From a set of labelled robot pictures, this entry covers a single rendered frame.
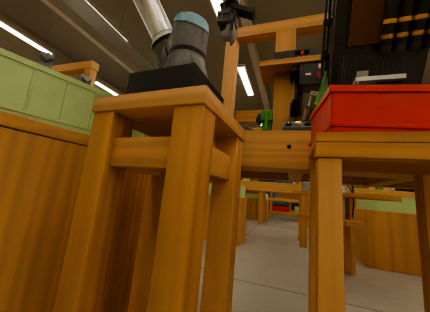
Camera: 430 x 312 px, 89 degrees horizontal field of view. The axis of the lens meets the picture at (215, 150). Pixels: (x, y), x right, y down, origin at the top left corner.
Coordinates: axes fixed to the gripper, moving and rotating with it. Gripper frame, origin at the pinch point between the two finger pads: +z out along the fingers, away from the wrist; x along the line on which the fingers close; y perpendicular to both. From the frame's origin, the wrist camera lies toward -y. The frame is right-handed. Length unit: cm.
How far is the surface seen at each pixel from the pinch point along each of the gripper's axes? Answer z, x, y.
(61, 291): 89, 41, 22
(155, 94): 44, 43, 5
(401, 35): -2, -10, -65
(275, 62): -22, -52, -16
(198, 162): 59, 43, -7
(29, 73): 36, 43, 47
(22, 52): -257, -274, 668
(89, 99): 38, 28, 41
